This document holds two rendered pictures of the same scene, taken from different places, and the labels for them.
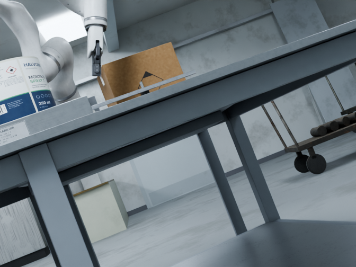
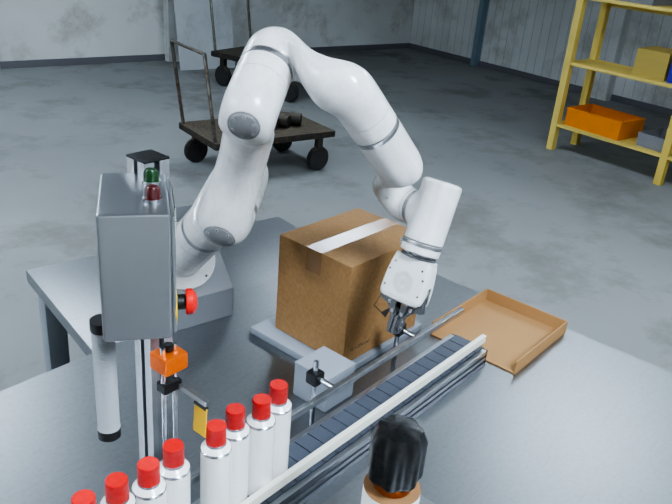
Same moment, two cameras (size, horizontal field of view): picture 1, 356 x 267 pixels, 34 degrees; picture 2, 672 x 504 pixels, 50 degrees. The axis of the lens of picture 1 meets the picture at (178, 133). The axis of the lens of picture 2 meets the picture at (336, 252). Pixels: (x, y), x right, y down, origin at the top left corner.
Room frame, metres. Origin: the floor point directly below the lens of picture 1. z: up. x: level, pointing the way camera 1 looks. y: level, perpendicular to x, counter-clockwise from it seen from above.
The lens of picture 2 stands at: (1.05, 1.07, 1.84)
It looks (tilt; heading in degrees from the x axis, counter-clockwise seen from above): 25 degrees down; 325
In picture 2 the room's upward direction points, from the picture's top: 5 degrees clockwise
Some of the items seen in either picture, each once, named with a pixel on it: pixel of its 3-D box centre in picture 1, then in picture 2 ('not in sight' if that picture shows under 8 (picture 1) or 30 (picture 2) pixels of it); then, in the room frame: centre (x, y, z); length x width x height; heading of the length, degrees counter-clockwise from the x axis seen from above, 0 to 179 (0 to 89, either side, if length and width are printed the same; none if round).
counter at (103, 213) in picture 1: (98, 209); not in sight; (8.62, 1.52, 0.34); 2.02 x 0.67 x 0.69; 5
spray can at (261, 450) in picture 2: not in sight; (259, 445); (1.94, 0.57, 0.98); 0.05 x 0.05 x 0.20
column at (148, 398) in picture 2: not in sight; (153, 347); (2.05, 0.72, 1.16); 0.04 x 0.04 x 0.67; 16
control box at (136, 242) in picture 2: not in sight; (138, 253); (1.98, 0.76, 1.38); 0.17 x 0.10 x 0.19; 161
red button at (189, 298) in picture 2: not in sight; (186, 301); (1.91, 0.72, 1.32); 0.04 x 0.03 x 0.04; 161
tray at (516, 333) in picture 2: not in sight; (499, 327); (2.20, -0.32, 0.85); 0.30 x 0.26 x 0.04; 106
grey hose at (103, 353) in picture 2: not in sight; (105, 379); (1.98, 0.82, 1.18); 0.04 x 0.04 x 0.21
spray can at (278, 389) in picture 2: not in sight; (276, 430); (1.96, 0.52, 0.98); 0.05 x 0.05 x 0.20
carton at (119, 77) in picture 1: (144, 90); (350, 281); (2.39, 0.07, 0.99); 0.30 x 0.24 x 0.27; 105
